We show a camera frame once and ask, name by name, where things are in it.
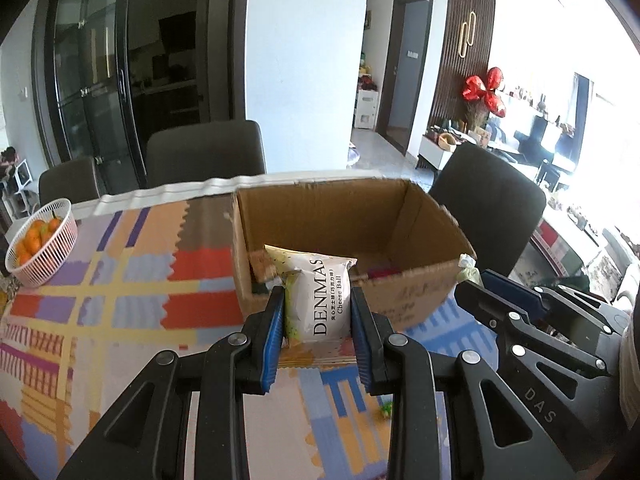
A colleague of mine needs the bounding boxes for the white basket of oranges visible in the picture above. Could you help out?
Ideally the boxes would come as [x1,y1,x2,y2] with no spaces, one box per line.
[5,198,79,289]

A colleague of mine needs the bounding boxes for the white low cabinet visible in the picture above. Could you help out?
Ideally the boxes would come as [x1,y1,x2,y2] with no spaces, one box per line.
[416,132,472,172]

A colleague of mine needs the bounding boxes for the pile of oranges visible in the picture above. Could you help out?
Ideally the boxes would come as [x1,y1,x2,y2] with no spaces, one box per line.
[14,212,65,267]

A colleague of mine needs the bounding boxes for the wide grey dining chair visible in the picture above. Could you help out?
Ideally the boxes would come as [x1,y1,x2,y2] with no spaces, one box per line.
[146,120,267,189]

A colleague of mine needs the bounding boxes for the pale green white packet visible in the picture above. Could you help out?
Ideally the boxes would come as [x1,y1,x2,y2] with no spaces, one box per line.
[457,254,484,287]

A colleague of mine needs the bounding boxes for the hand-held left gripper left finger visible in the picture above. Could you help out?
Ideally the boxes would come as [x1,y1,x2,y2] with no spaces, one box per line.
[57,285,286,480]

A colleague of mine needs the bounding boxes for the brown wooden door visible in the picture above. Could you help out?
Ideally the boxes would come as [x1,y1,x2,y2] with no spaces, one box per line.
[375,0,435,157]

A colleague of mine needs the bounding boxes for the dark grey dining chair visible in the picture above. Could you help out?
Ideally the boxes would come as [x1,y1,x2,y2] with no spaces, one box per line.
[428,144,547,279]

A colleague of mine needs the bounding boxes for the brown cardboard box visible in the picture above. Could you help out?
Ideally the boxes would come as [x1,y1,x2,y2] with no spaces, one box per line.
[231,177,479,334]

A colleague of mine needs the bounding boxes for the red foil balloon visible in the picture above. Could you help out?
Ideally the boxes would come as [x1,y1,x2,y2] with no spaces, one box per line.
[462,66,506,116]

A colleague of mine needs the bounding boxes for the black framed glass doors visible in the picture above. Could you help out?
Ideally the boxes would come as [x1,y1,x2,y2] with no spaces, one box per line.
[31,0,237,197]

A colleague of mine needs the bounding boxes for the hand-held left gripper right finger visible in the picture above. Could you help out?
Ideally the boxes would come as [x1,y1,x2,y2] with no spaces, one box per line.
[350,285,581,480]

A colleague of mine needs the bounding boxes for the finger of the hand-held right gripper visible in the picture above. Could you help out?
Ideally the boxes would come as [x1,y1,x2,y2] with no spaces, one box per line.
[454,279,612,377]
[481,268,627,342]

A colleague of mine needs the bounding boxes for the gold wall ornament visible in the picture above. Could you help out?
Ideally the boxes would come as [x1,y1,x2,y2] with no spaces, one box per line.
[458,10,477,59]

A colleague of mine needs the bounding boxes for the white snack packet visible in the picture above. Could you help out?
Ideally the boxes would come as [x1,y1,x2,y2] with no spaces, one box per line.
[263,244,359,347]

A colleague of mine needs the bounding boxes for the small grey dining chair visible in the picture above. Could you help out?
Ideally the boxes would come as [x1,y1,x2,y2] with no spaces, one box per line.
[38,156,101,209]

